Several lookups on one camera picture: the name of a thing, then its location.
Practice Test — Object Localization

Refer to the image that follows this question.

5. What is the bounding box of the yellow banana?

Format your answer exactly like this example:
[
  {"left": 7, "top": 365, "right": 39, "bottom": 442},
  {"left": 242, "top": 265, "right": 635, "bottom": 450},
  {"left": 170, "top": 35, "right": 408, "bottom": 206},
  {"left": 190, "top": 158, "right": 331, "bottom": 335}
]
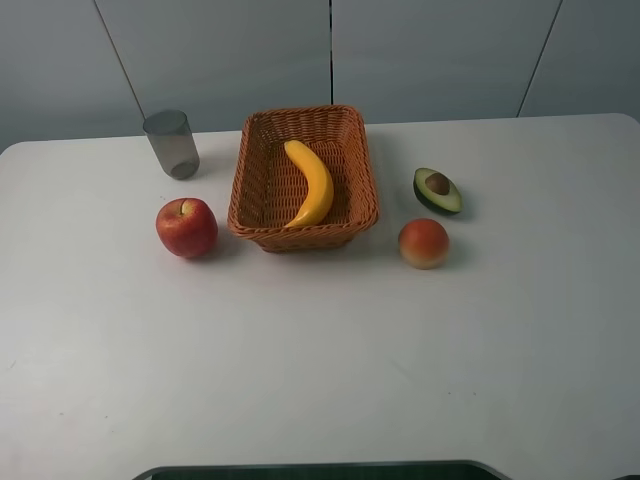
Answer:
[{"left": 284, "top": 140, "right": 334, "bottom": 228}]

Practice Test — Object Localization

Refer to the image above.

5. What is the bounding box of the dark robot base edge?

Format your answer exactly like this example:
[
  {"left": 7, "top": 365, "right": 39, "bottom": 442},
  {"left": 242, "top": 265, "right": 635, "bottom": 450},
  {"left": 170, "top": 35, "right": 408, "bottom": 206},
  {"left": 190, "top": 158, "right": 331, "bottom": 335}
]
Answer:
[{"left": 136, "top": 460, "right": 508, "bottom": 480}]

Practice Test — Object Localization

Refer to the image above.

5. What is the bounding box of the orange wicker basket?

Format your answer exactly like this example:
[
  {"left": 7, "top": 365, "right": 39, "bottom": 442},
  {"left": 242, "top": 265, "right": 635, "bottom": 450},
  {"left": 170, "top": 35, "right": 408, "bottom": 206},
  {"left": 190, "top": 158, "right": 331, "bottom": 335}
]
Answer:
[{"left": 227, "top": 105, "right": 379, "bottom": 253}]

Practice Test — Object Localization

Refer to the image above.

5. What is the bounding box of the orange red peach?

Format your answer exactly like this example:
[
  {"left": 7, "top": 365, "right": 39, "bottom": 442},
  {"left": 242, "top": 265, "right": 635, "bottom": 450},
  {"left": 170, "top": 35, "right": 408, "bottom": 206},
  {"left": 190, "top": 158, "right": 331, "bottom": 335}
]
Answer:
[{"left": 398, "top": 218, "right": 450, "bottom": 270}]

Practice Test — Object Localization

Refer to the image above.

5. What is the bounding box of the halved avocado with pit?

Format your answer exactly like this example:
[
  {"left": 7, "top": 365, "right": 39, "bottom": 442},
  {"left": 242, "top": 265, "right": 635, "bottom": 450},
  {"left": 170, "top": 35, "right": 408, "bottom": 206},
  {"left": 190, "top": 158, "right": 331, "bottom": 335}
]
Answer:
[{"left": 413, "top": 168, "right": 463, "bottom": 215}]

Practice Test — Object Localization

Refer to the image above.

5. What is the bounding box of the red apple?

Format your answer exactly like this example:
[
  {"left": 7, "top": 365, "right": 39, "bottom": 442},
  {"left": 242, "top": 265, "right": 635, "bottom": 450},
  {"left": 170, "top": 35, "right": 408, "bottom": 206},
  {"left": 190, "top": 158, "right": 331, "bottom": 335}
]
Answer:
[{"left": 155, "top": 198, "right": 218, "bottom": 259}]

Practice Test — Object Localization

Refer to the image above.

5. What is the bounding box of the grey translucent cup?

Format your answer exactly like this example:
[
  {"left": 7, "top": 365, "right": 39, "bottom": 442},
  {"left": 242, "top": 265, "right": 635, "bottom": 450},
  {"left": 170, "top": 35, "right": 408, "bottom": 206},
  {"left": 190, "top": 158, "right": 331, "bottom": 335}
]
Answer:
[{"left": 143, "top": 110, "right": 200, "bottom": 180}]

